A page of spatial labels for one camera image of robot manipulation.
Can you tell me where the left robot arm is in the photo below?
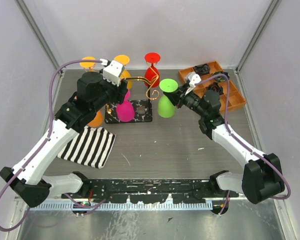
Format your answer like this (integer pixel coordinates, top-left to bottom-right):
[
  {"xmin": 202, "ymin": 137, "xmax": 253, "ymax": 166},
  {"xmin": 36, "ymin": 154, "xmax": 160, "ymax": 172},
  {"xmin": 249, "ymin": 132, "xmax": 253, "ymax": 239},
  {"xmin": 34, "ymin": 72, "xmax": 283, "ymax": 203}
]
[{"xmin": 0, "ymin": 71, "xmax": 128, "ymax": 208}]

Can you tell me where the orange plastic wine glass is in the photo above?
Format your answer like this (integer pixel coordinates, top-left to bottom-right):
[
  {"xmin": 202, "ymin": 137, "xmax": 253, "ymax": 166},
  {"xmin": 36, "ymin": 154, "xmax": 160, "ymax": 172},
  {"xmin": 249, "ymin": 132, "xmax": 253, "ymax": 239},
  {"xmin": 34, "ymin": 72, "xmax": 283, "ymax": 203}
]
[{"xmin": 87, "ymin": 110, "xmax": 104, "ymax": 128}]

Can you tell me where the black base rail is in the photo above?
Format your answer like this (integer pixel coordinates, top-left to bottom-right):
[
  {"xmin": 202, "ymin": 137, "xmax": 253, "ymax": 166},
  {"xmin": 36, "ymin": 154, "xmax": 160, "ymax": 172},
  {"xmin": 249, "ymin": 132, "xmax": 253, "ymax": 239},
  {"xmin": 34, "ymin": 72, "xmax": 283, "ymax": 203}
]
[{"xmin": 70, "ymin": 178, "xmax": 227, "ymax": 204}]

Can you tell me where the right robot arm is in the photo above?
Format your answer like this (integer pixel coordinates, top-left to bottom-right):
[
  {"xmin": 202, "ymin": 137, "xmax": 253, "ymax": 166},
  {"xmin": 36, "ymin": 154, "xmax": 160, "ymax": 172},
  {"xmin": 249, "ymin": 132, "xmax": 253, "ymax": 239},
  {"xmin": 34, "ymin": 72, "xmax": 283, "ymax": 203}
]
[{"xmin": 164, "ymin": 85, "xmax": 285, "ymax": 204}]

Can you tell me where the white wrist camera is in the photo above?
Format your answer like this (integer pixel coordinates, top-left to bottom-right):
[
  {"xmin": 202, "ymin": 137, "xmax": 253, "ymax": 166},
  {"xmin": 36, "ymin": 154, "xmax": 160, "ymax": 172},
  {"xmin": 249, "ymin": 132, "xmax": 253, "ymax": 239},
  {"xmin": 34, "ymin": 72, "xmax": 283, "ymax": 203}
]
[
  {"xmin": 185, "ymin": 71, "xmax": 201, "ymax": 95},
  {"xmin": 99, "ymin": 58, "xmax": 125, "ymax": 87}
]

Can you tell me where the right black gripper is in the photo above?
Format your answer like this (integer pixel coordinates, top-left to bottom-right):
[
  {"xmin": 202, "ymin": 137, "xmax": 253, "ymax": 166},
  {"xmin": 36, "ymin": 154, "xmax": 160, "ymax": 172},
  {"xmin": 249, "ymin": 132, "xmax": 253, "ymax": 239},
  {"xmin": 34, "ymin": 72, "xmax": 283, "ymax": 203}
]
[{"xmin": 163, "ymin": 82, "xmax": 207, "ymax": 118}]

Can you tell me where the black white striped cloth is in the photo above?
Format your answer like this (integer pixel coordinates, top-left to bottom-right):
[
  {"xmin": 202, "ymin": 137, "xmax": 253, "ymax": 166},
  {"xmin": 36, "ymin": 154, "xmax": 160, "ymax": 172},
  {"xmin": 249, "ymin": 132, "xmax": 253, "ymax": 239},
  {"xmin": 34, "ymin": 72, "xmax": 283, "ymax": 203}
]
[{"xmin": 57, "ymin": 126, "xmax": 116, "ymax": 169}]

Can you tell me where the yellow plastic wine glass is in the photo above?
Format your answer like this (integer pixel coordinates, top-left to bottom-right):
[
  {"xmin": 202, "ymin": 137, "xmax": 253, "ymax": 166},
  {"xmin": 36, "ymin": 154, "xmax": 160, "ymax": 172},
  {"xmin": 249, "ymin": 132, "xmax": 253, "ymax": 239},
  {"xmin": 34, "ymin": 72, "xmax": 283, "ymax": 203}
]
[{"xmin": 79, "ymin": 56, "xmax": 96, "ymax": 72}]

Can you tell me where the pink plastic wine glass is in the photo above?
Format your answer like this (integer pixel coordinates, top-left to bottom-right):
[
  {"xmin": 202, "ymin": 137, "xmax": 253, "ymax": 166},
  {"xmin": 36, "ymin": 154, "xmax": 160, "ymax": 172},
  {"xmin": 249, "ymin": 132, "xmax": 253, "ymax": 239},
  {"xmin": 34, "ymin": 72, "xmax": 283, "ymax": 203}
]
[{"xmin": 116, "ymin": 90, "xmax": 135, "ymax": 123}]

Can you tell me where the red plastic wine glass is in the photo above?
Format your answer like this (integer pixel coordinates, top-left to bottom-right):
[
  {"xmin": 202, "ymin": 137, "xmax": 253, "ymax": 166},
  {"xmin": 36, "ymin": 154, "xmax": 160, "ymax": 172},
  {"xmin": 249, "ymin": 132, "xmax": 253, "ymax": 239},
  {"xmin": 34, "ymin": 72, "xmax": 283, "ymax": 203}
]
[{"xmin": 144, "ymin": 52, "xmax": 161, "ymax": 88}]

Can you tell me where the white slotted cable duct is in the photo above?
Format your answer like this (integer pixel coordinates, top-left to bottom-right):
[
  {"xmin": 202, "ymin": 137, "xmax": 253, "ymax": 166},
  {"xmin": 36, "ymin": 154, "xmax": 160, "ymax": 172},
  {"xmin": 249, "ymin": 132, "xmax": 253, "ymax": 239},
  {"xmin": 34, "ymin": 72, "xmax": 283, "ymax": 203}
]
[{"xmin": 31, "ymin": 200, "xmax": 213, "ymax": 211}]

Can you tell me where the dark red rose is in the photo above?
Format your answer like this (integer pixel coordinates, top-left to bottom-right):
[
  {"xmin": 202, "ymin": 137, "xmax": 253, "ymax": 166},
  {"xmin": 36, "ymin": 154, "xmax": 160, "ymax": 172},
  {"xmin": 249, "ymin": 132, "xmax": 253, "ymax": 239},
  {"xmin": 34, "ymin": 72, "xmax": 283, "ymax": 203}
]
[{"xmin": 207, "ymin": 82, "xmax": 224, "ymax": 96}]

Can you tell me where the dark green rose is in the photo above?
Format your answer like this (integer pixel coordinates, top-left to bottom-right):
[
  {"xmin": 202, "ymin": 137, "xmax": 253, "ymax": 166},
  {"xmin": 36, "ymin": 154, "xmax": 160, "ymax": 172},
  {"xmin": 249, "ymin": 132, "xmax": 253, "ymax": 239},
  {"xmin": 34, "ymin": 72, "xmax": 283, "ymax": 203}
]
[{"xmin": 212, "ymin": 71, "xmax": 230, "ymax": 83}]

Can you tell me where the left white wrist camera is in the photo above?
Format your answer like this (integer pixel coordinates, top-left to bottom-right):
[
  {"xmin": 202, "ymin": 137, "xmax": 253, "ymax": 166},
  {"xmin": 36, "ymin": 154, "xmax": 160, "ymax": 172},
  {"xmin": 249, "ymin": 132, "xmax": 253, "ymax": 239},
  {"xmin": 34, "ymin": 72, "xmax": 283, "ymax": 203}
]
[{"xmin": 99, "ymin": 58, "xmax": 125, "ymax": 87}]

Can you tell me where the gold wine glass rack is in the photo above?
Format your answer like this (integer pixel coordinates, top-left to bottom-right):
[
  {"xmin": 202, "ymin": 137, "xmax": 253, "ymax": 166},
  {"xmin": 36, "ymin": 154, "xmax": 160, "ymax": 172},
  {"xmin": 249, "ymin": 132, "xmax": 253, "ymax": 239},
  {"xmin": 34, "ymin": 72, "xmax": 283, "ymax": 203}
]
[{"xmin": 104, "ymin": 76, "xmax": 160, "ymax": 124}]

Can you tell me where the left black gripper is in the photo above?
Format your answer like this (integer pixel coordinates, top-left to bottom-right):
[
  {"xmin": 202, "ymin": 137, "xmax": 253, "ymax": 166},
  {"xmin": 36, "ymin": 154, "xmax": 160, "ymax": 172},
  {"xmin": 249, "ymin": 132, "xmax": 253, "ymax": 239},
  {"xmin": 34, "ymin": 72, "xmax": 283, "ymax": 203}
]
[{"xmin": 91, "ymin": 68, "xmax": 129, "ymax": 114}]

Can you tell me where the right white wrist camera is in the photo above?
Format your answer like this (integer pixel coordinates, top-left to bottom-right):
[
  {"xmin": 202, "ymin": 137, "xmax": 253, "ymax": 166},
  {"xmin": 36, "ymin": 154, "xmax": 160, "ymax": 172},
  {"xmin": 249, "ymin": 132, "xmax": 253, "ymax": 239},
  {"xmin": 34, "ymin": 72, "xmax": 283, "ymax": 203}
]
[{"xmin": 185, "ymin": 71, "xmax": 201, "ymax": 95}]

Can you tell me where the dark rose top left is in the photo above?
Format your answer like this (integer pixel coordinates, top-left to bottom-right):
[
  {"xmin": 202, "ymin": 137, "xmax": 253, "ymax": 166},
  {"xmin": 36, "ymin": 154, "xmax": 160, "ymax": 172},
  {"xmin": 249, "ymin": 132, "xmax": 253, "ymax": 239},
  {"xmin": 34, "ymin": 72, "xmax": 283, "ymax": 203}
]
[{"xmin": 193, "ymin": 63, "xmax": 211, "ymax": 76}]

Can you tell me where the green plastic wine glass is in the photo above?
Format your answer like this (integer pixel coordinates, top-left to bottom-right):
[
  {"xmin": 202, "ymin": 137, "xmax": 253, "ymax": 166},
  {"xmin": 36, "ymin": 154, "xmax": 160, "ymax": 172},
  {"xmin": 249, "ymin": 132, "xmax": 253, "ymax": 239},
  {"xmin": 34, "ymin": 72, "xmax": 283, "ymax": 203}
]
[{"xmin": 157, "ymin": 78, "xmax": 178, "ymax": 118}]

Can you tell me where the orange compartment tray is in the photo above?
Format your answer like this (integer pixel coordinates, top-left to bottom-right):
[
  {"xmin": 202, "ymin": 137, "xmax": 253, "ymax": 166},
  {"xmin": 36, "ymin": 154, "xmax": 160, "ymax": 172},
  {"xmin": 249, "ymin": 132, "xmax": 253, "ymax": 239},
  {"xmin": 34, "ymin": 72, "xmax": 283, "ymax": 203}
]
[{"xmin": 178, "ymin": 61, "xmax": 246, "ymax": 113}]

